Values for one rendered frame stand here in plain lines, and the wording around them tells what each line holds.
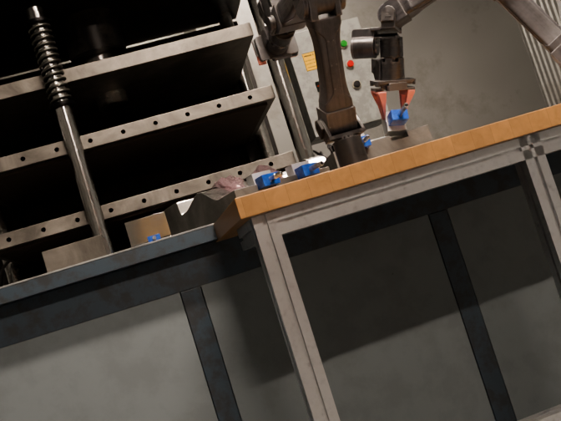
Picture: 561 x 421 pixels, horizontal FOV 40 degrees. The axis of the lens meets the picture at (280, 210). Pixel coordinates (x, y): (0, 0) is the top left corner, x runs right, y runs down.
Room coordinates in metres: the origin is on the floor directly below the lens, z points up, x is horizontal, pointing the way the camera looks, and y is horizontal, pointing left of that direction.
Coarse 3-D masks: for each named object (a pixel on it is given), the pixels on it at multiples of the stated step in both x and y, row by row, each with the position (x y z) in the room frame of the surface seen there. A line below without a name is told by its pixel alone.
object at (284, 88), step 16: (256, 0) 2.63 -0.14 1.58; (224, 16) 3.30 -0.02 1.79; (256, 16) 2.64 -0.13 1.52; (272, 64) 2.64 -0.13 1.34; (240, 80) 3.30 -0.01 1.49; (288, 80) 2.64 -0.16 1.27; (288, 96) 2.63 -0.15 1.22; (288, 112) 2.63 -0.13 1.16; (288, 128) 2.65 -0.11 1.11; (304, 128) 2.64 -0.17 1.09; (304, 144) 2.63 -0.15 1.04; (0, 208) 3.11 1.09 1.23; (0, 224) 3.09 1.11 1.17; (16, 272) 3.10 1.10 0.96
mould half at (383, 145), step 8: (416, 128) 1.92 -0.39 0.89; (424, 128) 1.93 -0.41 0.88; (384, 136) 2.24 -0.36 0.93; (408, 136) 1.92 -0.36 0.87; (416, 136) 1.92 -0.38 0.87; (424, 136) 1.93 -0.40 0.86; (376, 144) 1.90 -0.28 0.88; (384, 144) 1.91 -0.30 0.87; (392, 144) 1.91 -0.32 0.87; (400, 144) 1.91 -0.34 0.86; (408, 144) 1.92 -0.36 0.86; (416, 144) 1.92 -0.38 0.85; (368, 152) 1.90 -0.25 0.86; (376, 152) 1.90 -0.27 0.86; (384, 152) 1.91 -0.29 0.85; (304, 160) 2.20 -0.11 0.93; (312, 160) 2.16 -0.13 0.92; (320, 160) 2.15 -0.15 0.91; (328, 160) 1.95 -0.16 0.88; (336, 160) 1.88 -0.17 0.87; (320, 168) 2.05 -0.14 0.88; (336, 168) 1.89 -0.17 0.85
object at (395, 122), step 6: (402, 108) 1.84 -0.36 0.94; (390, 114) 1.89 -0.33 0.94; (396, 114) 1.88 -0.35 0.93; (402, 114) 1.89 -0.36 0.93; (384, 120) 1.93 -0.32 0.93; (390, 120) 1.90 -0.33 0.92; (396, 120) 1.89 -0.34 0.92; (402, 120) 1.89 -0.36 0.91; (384, 126) 1.94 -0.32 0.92; (390, 126) 1.92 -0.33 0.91; (396, 126) 1.92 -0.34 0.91; (402, 126) 1.92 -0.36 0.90; (384, 132) 1.94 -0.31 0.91; (390, 132) 1.92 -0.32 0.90; (396, 132) 1.93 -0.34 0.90; (402, 132) 1.94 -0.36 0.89
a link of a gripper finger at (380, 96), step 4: (372, 88) 1.93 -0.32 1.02; (376, 88) 1.93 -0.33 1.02; (380, 88) 1.92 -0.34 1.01; (384, 88) 1.92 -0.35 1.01; (372, 92) 1.92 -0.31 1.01; (376, 92) 1.89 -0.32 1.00; (380, 92) 1.88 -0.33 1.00; (384, 92) 1.88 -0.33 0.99; (376, 96) 1.93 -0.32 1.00; (380, 96) 1.88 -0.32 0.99; (384, 96) 1.88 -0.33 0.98; (376, 100) 1.93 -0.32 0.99; (380, 100) 1.89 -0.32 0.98; (384, 100) 1.89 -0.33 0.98; (380, 104) 1.93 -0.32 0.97; (384, 104) 1.90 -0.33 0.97; (380, 108) 1.93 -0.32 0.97; (384, 108) 1.90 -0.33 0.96; (380, 112) 1.94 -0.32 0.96; (384, 112) 1.91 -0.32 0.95; (384, 116) 1.92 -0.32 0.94
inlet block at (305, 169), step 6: (300, 162) 1.82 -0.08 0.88; (306, 162) 1.83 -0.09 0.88; (318, 162) 1.74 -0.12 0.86; (288, 168) 1.82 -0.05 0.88; (294, 168) 1.81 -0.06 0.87; (300, 168) 1.78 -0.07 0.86; (306, 168) 1.78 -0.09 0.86; (312, 168) 1.76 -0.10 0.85; (318, 168) 1.79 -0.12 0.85; (288, 174) 1.83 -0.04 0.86; (294, 174) 1.81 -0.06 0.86; (300, 174) 1.79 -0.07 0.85; (306, 174) 1.77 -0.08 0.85; (312, 174) 1.78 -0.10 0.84
